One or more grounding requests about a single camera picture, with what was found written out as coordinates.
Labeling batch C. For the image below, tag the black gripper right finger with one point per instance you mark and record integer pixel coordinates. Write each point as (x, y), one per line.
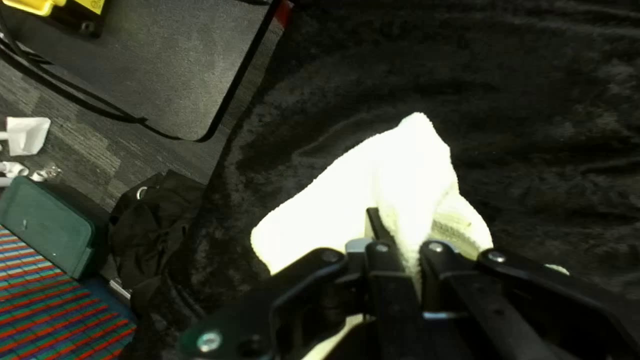
(521, 307)

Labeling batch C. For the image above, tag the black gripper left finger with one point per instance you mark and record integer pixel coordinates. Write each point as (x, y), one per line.
(301, 300)

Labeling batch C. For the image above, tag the cream cloth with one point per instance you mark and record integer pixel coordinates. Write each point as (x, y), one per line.
(392, 172)

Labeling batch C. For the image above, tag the black bag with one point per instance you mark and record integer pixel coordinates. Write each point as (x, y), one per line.
(157, 227)

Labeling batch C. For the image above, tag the black velvet tablecloth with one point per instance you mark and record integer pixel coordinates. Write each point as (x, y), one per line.
(533, 100)

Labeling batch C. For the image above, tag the colourful striped backdrop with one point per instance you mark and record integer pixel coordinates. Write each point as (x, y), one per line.
(53, 312)

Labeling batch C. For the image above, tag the green plastic box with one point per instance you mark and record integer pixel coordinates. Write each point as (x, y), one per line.
(41, 227)

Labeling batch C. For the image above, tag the crumpled silver foil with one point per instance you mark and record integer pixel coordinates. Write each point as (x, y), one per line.
(26, 172)

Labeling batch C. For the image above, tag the small white plastic bracket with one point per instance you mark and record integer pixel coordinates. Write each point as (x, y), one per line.
(26, 132)

